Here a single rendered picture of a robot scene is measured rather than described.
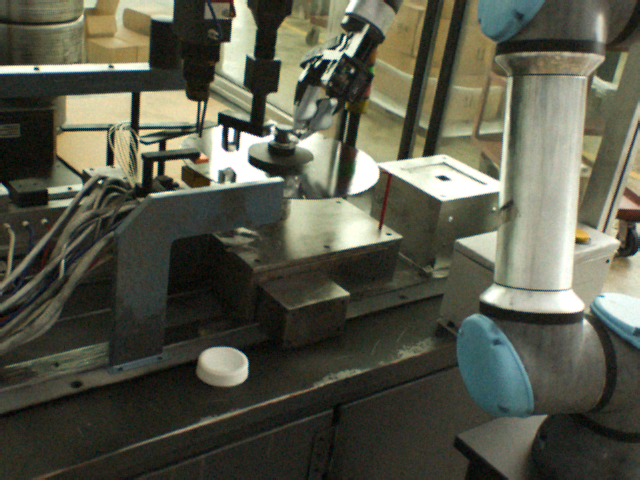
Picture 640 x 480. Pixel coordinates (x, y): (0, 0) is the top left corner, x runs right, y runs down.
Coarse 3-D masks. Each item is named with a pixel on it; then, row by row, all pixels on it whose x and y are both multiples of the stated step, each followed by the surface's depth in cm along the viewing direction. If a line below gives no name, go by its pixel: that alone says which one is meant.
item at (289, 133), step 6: (270, 120) 138; (276, 126) 135; (282, 126) 135; (288, 126) 136; (276, 132) 134; (282, 132) 134; (288, 132) 134; (294, 132) 136; (300, 132) 137; (306, 132) 137; (276, 138) 135; (282, 138) 134; (288, 138) 133; (294, 138) 132; (276, 144) 135; (282, 144) 135; (288, 144) 135
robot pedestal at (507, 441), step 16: (512, 416) 116; (544, 416) 117; (480, 432) 112; (496, 432) 112; (512, 432) 113; (528, 432) 113; (464, 448) 109; (480, 448) 108; (496, 448) 109; (512, 448) 109; (528, 448) 110; (480, 464) 107; (496, 464) 106; (512, 464) 107; (528, 464) 107
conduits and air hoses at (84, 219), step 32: (96, 192) 122; (128, 192) 120; (96, 224) 118; (32, 256) 119; (64, 256) 113; (96, 256) 109; (0, 288) 115; (32, 288) 109; (64, 288) 107; (0, 320) 110; (0, 352) 105
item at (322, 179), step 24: (192, 144) 137; (216, 144) 139; (240, 144) 141; (312, 144) 146; (336, 144) 148; (216, 168) 129; (240, 168) 131; (264, 168) 132; (312, 168) 135; (336, 168) 137; (360, 168) 138; (288, 192) 124; (312, 192) 126; (336, 192) 127; (360, 192) 129
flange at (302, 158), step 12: (252, 144) 139; (264, 144) 139; (252, 156) 134; (264, 156) 134; (276, 156) 134; (288, 156) 135; (300, 156) 136; (312, 156) 137; (276, 168) 132; (288, 168) 132; (300, 168) 133
